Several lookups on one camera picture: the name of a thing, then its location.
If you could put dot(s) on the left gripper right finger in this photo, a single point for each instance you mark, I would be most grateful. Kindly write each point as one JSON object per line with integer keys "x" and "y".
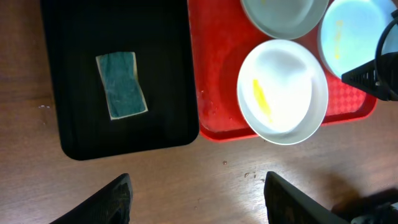
{"x": 287, "y": 204}

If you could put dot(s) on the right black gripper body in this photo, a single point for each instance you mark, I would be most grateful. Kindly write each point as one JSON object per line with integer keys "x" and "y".
{"x": 381, "y": 82}

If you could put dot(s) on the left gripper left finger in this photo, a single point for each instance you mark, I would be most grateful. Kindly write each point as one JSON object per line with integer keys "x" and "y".
{"x": 109, "y": 205}

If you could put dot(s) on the light blue plate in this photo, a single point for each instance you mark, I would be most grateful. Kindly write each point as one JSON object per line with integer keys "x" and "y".
{"x": 350, "y": 31}

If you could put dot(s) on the white plate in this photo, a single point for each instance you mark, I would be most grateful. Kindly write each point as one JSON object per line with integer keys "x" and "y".
{"x": 282, "y": 92}

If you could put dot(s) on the green yellow sponge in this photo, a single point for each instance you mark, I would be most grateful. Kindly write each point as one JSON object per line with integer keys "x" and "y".
{"x": 119, "y": 76}

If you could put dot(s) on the black tray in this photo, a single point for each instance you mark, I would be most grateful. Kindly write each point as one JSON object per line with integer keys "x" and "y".
{"x": 158, "y": 32}

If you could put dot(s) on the mint green plate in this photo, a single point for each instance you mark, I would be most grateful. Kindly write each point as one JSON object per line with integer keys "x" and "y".
{"x": 284, "y": 19}

